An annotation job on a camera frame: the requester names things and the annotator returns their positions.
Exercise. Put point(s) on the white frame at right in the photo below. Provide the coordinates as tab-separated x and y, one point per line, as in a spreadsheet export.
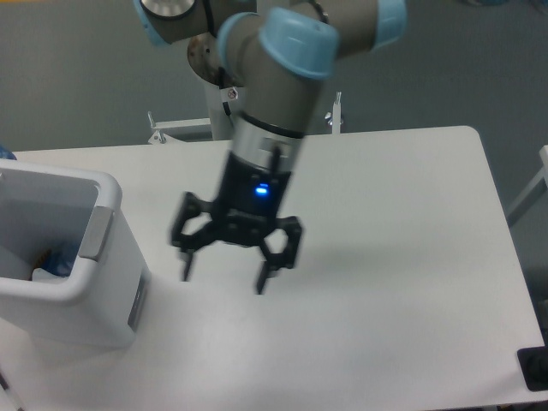
530	194

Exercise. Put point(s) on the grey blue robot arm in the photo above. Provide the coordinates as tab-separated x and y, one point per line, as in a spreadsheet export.
282	59

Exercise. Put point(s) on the black clamp at table edge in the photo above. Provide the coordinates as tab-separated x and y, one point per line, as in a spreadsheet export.
533	363

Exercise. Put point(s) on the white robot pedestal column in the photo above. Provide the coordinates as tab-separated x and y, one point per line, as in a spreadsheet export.
222	92

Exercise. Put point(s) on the blue object at left edge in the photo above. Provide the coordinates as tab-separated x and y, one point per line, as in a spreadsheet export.
6	153

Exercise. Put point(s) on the clear plastic water bottle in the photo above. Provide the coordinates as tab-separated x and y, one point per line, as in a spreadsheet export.
56	262

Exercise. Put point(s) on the white pedestal base frame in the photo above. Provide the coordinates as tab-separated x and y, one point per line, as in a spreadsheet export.
201	129

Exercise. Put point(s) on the white trash can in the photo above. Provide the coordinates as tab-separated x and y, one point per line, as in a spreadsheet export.
42	206

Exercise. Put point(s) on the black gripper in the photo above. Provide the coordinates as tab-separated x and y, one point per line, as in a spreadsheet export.
252	201

